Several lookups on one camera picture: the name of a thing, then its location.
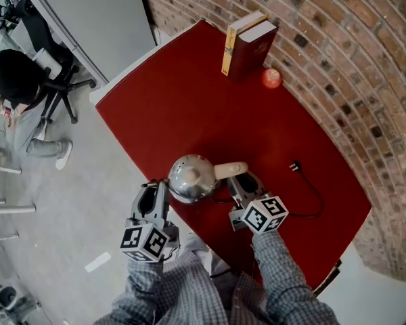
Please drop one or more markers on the person's plaid shirt torso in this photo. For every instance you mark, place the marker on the person's plaid shirt torso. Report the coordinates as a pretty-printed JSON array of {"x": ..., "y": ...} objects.
[{"x": 189, "y": 293}]

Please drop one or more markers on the grey partition panel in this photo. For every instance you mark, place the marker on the grey partition panel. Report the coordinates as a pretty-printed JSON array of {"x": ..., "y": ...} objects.
[{"x": 98, "y": 22}]

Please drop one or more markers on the white roll on chair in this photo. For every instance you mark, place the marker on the white roll on chair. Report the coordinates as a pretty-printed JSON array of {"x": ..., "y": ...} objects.
[{"x": 47, "y": 62}]

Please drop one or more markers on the red tablecloth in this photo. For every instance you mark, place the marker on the red tablecloth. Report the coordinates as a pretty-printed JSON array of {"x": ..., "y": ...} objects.
[{"x": 196, "y": 113}]

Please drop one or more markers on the black and white device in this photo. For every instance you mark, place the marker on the black and white device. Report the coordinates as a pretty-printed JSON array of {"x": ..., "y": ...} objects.
[{"x": 6, "y": 300}]

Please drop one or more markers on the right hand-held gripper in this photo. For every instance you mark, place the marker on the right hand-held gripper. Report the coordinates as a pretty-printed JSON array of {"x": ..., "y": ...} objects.
[{"x": 264, "y": 215}]

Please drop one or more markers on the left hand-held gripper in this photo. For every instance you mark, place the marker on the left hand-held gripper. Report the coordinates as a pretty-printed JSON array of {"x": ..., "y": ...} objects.
[{"x": 143, "y": 239}]

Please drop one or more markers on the yellow spine book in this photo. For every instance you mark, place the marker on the yellow spine book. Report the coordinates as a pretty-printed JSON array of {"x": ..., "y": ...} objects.
[{"x": 230, "y": 46}]

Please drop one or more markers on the person's right forearm plaid sleeve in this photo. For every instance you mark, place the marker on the person's right forearm plaid sleeve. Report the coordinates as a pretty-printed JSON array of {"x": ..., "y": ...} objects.
[{"x": 284, "y": 276}]

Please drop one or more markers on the dark red hardcover book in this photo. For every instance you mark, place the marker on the dark red hardcover book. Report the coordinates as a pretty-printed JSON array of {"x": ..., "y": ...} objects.
[{"x": 252, "y": 53}]

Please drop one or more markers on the black office chair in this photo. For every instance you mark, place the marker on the black office chair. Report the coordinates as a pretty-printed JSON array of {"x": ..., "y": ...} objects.
[{"x": 57, "y": 80}]

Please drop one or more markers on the person's left forearm plaid sleeve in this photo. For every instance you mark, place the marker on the person's left forearm plaid sleeve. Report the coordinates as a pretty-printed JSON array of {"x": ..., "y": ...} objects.
[{"x": 143, "y": 279}]

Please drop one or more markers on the white paper strip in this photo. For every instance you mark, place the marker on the white paper strip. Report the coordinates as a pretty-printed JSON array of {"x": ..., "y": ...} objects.
[{"x": 97, "y": 262}]

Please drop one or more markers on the grey metal frame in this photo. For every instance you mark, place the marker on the grey metal frame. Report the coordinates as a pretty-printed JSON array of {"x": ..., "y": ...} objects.
[{"x": 6, "y": 208}]

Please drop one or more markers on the red apple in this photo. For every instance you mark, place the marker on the red apple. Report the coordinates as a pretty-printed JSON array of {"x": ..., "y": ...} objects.
[{"x": 271, "y": 78}]

